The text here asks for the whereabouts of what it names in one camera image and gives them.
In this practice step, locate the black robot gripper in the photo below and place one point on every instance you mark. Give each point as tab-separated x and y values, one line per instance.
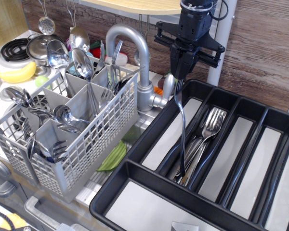
190	39

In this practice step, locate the silver metal fork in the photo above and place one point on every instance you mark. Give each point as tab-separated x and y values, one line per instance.
178	100

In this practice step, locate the silver fork in back compartment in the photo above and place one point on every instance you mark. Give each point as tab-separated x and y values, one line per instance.
113	61

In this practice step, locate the stack of forks in tray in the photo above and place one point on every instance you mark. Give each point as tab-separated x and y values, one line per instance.
196	147

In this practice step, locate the black cutlery tray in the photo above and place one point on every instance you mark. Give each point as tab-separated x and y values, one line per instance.
241	182

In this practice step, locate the grey plastic cutlery basket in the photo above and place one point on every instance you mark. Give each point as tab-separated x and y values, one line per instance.
85	151

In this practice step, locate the silver fork front compartment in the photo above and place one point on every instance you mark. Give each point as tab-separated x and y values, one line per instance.
58	149

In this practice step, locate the silver toy faucet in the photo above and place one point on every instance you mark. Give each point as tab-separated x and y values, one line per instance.
146	97

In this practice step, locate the round wooden shelf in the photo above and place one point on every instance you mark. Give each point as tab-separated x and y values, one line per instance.
152	7

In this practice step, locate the hanging silver ladle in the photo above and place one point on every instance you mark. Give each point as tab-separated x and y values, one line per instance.
78	36

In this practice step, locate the green toy leaf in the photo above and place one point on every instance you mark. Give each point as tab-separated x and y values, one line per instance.
114	158

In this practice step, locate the large silver spoon left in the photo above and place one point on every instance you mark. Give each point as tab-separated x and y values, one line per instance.
58	58

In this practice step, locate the hanging slotted skimmer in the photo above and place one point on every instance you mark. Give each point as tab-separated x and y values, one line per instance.
46	25

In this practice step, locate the light green toy ball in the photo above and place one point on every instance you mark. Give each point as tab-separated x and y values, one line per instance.
40	80

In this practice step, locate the silver toy pot with lid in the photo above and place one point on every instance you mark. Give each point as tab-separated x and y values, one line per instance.
37	48

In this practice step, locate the yellow toy banana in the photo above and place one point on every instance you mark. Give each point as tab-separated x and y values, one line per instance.
18	76

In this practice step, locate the black coil stove burner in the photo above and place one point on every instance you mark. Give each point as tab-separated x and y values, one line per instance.
15	50

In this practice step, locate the silver spoon left compartment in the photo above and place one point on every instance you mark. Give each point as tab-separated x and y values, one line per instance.
17	97

